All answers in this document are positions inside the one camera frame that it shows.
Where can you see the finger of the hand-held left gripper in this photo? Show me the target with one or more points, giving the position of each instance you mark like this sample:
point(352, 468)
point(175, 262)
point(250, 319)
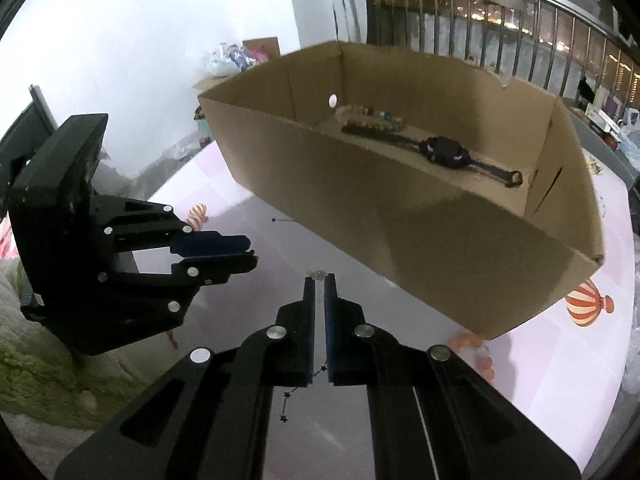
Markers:
point(210, 244)
point(215, 270)

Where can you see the yellow-green fluffy cushion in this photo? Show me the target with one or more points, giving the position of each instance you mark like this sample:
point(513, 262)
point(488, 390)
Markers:
point(35, 360)

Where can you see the large brown cardboard box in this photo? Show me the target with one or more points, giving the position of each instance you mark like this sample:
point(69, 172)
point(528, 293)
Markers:
point(400, 240)

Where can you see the black stand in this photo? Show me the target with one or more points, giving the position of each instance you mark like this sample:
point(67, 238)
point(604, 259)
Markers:
point(584, 87)

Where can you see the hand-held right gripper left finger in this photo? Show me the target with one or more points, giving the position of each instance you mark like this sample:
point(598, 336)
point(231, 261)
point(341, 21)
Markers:
point(310, 330)

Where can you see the dark blue smartwatch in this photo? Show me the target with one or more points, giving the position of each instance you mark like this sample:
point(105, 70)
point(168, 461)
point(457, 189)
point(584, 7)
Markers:
point(445, 152)

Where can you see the white flat box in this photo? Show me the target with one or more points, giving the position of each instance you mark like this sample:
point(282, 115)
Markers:
point(602, 120)

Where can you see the pink bundle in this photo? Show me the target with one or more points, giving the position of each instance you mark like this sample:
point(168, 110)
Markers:
point(255, 55)

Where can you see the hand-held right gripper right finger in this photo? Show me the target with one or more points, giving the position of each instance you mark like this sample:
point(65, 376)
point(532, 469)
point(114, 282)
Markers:
point(330, 330)

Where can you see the open printed cardboard box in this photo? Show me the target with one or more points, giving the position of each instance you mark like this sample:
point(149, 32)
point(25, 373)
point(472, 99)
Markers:
point(265, 47)

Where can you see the white knotted plastic bag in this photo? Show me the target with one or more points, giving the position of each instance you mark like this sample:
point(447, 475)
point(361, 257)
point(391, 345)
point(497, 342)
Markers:
point(631, 132)

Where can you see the metal balcony railing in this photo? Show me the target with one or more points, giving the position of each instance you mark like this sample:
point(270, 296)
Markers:
point(560, 4)

